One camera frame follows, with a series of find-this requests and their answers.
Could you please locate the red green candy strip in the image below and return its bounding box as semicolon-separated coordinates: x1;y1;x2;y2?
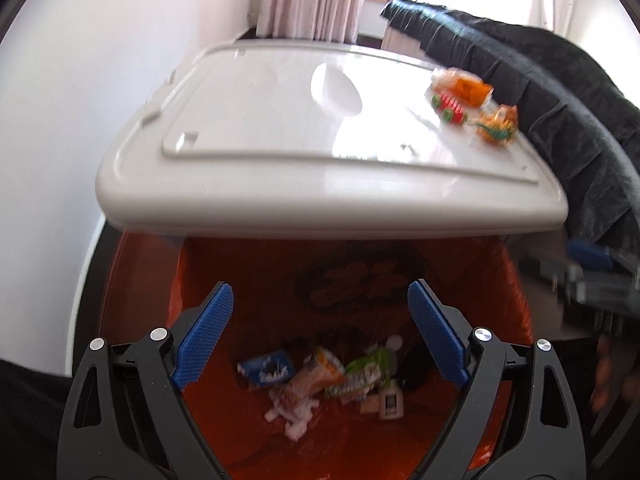
431;91;468;125

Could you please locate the blue snack bag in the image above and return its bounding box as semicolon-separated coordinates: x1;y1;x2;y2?
237;350;296;387

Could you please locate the person's right hand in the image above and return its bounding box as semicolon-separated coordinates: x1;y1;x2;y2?
589;335;631;413

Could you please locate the white bed frame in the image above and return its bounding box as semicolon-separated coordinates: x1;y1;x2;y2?
382;25;426;58

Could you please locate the black trash bin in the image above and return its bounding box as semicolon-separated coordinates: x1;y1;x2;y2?
67;217;538;480

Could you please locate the white tissue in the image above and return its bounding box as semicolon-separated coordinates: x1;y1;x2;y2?
262;385;321;442

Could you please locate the black bag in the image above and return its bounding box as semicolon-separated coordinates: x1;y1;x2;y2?
395;345;436;391

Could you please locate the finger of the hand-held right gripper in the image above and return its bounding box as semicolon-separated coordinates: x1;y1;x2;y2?
569;240;617;273

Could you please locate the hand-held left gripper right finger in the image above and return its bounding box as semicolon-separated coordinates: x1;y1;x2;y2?
406;278;586;480

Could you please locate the orange trash bag bin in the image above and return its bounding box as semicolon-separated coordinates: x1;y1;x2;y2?
107;232;533;480

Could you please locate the green snack wrapper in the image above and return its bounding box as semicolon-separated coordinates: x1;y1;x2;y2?
325;347;396;401

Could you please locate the orange fox toy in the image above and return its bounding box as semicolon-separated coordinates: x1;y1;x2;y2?
487;104;519;128

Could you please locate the white plastic bin lid table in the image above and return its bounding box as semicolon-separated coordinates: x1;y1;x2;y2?
95;40;571;241

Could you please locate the orange and white snack bag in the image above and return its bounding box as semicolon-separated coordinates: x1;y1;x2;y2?
287;346;347;401

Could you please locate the white plastic bottle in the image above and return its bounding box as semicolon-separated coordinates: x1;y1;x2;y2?
360;380;405;421

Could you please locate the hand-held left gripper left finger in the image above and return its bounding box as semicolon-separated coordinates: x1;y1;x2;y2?
57;281;236;480

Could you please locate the orange clear wrapper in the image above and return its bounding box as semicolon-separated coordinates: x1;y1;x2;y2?
431;67;495;108

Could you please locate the green and yellow dinosaur toy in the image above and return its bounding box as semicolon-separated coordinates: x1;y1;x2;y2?
470;115;516;147

